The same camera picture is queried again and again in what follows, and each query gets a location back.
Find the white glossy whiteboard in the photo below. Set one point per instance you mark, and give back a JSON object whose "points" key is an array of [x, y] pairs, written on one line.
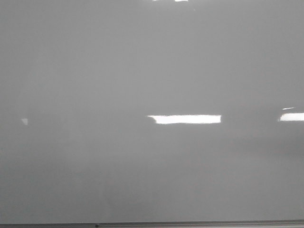
{"points": [[151, 110]]}

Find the grey aluminium whiteboard frame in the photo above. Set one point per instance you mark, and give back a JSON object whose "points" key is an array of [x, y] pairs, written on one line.
{"points": [[295, 223]]}

